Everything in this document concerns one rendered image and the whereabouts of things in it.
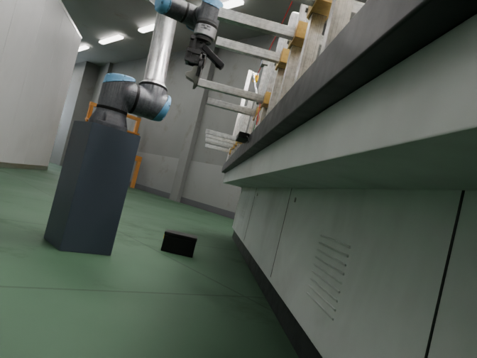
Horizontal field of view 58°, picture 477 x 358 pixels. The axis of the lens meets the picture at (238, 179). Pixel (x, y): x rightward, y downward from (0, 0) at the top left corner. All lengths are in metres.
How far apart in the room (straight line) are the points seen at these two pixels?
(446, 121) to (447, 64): 0.06
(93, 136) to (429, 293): 1.66
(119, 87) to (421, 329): 1.78
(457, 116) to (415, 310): 0.46
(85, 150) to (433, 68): 1.80
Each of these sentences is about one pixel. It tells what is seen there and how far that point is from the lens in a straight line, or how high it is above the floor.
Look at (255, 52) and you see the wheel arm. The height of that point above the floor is 0.94.
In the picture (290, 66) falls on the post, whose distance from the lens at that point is 1.38.
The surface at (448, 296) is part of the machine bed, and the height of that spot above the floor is 0.36.
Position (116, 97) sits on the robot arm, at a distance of 2.19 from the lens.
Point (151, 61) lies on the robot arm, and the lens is 2.35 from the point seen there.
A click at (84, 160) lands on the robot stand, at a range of 2.09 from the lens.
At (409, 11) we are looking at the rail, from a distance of 0.43.
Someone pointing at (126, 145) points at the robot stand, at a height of 0.54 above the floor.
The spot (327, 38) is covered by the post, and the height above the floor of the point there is 0.76.
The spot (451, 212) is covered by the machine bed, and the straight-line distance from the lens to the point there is 0.74.
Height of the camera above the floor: 0.43
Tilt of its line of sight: 2 degrees up
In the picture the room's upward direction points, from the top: 14 degrees clockwise
